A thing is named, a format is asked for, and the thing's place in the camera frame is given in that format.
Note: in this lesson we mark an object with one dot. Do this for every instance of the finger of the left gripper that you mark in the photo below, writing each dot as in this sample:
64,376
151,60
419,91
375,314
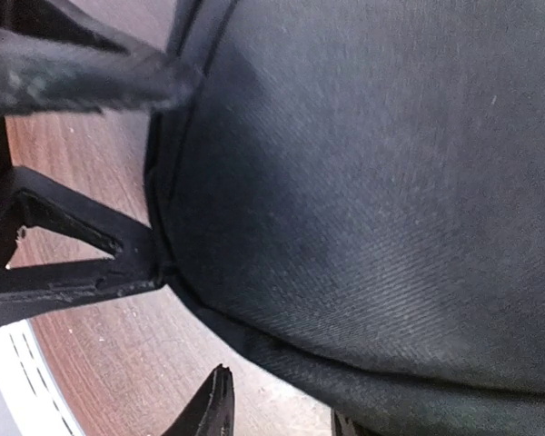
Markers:
29,199
54,57

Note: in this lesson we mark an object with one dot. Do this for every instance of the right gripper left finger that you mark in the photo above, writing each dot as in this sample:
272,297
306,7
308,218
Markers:
210,412

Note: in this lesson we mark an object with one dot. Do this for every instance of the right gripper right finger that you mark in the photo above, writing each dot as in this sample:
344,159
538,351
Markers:
345,426

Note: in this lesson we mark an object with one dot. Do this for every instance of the black student backpack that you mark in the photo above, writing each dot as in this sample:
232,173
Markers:
354,200

